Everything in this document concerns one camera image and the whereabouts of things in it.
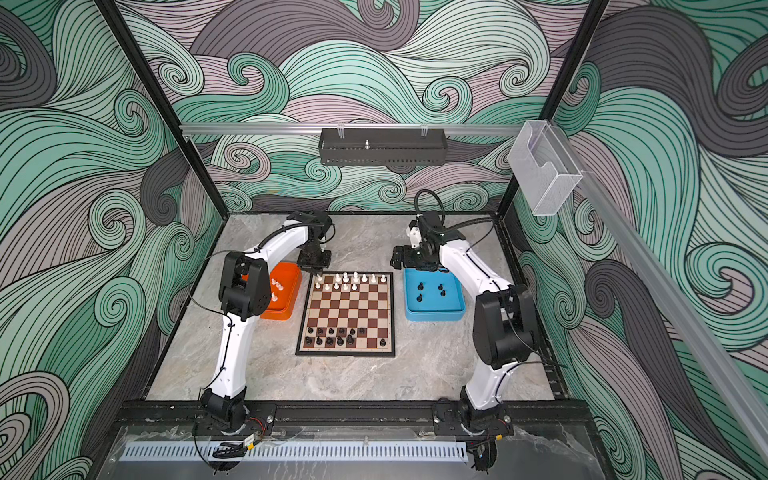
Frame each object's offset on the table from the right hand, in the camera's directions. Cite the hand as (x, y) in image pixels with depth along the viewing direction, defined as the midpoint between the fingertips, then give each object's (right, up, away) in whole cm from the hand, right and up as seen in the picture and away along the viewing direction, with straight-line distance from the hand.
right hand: (406, 261), depth 90 cm
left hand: (-27, -4, +8) cm, 29 cm away
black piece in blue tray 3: (+13, -11, +7) cm, 19 cm away
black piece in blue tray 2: (+12, -9, +7) cm, 17 cm away
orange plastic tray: (-37, -5, +2) cm, 37 cm away
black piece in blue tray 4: (+5, -12, +5) cm, 14 cm away
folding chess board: (-18, -16, 0) cm, 24 cm away
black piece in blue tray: (+6, -9, +7) cm, 13 cm away
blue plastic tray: (+10, -12, +8) cm, 17 cm away
